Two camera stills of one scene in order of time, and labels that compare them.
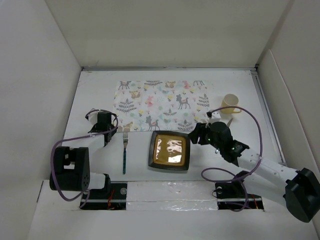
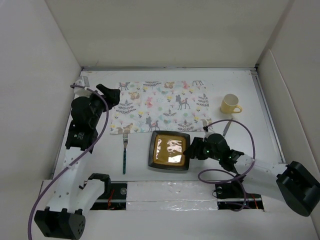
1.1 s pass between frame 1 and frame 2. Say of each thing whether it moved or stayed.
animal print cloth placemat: stayed
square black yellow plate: stayed
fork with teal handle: stayed
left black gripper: moved
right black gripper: moved
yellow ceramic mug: stayed
